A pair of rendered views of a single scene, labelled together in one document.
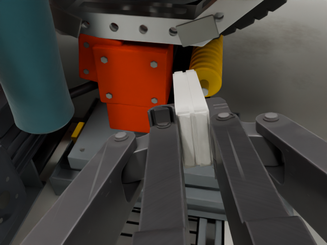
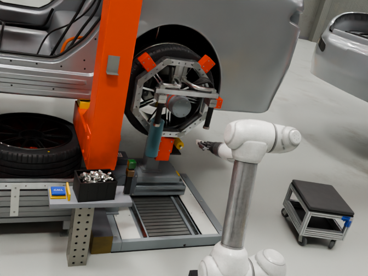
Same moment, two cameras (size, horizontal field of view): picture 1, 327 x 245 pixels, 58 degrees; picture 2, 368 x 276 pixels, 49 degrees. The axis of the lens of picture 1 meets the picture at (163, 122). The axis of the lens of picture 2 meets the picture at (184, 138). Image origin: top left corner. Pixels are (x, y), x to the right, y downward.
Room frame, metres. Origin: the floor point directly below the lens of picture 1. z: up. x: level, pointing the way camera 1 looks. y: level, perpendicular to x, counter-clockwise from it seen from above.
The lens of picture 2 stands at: (-1.75, 1.41, 1.67)
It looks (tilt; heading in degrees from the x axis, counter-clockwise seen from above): 23 degrees down; 325
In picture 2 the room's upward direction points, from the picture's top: 13 degrees clockwise
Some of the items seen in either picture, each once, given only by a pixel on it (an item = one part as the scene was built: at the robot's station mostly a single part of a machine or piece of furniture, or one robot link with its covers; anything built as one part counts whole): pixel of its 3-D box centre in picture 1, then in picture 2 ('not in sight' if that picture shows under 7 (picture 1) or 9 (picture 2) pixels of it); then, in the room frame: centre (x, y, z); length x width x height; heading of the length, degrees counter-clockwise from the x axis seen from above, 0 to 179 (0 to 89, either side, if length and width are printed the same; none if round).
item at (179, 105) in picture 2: not in sight; (176, 102); (0.38, 0.06, 0.85); 0.21 x 0.14 x 0.14; 171
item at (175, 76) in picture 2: not in sight; (170, 76); (0.35, 0.17, 1.03); 0.19 x 0.18 x 0.11; 171
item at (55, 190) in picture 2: not in sight; (58, 191); (0.04, 0.87, 0.47); 0.07 x 0.07 x 0.02; 81
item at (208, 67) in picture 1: (207, 49); (174, 138); (0.53, -0.09, 0.51); 0.29 x 0.06 x 0.06; 171
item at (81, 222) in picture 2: not in sight; (80, 230); (0.02, 0.73, 0.21); 0.10 x 0.10 x 0.42; 81
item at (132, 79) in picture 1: (141, 72); (161, 144); (0.49, 0.04, 0.48); 0.16 x 0.12 x 0.17; 171
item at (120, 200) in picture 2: not in sight; (90, 196); (0.02, 0.70, 0.44); 0.43 x 0.17 x 0.03; 81
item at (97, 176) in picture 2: not in sight; (95, 184); (0.01, 0.69, 0.51); 0.20 x 0.14 x 0.13; 86
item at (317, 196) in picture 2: not in sight; (315, 213); (-0.14, -1.05, 0.17); 0.43 x 0.36 x 0.34; 155
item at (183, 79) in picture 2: not in sight; (199, 80); (0.31, -0.03, 1.03); 0.19 x 0.18 x 0.11; 171
